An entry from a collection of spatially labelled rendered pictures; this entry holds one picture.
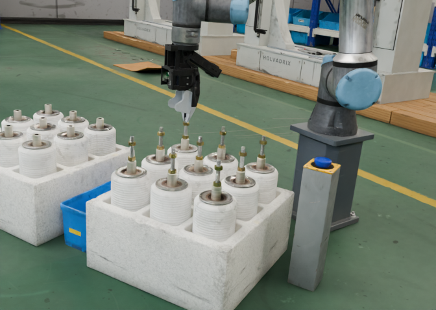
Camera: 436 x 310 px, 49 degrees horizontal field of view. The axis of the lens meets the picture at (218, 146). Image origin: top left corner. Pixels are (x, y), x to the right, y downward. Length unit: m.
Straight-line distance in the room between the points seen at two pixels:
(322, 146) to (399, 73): 1.83
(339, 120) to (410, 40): 1.85
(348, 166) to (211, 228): 0.61
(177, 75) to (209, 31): 3.29
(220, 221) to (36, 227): 0.54
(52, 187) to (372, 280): 0.87
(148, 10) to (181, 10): 4.46
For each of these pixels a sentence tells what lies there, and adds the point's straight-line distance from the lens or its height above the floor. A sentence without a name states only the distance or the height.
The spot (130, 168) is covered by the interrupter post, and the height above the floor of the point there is 0.26.
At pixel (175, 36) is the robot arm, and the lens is 1.27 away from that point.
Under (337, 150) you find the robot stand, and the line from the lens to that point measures 1.46.
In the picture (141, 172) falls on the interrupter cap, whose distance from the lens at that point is 1.18.
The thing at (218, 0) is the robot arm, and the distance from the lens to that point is 1.26.
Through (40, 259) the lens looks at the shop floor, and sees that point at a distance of 1.34.
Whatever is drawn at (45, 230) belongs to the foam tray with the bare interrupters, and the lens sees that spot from 1.39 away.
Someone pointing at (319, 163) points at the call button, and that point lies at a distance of 1.13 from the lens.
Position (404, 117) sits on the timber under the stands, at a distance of 2.97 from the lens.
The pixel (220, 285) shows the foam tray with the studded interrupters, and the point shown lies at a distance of 1.06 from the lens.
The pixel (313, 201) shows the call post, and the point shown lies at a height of 0.24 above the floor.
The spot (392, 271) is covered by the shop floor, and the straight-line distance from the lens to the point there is 1.42.
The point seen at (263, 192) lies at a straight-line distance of 1.24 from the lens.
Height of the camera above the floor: 0.69
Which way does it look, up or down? 18 degrees down
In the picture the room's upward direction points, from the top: 4 degrees clockwise
